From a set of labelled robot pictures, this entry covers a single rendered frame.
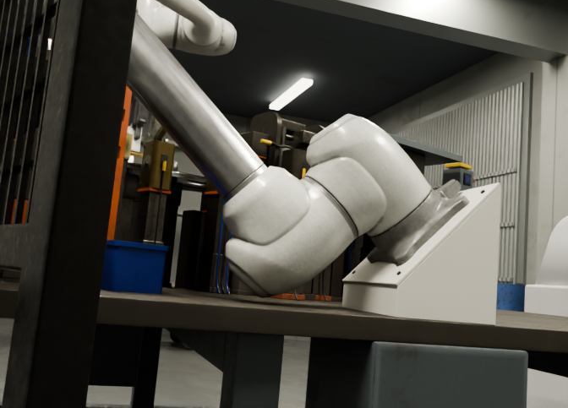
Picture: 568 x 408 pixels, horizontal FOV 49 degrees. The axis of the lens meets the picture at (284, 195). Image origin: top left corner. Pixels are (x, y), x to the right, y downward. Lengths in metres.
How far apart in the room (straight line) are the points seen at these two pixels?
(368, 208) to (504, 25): 3.64
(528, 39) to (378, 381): 3.94
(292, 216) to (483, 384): 0.43
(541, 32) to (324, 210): 3.89
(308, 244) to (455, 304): 0.27
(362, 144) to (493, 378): 0.46
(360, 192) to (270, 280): 0.23
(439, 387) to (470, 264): 0.22
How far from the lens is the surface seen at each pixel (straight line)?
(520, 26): 4.78
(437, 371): 1.11
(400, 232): 1.17
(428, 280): 1.11
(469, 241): 1.15
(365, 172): 1.14
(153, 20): 1.77
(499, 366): 1.18
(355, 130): 1.16
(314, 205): 1.11
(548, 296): 3.89
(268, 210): 1.09
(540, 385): 3.95
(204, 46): 1.74
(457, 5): 4.53
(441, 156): 1.91
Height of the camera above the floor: 0.74
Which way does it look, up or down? 8 degrees up
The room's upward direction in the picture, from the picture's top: 5 degrees clockwise
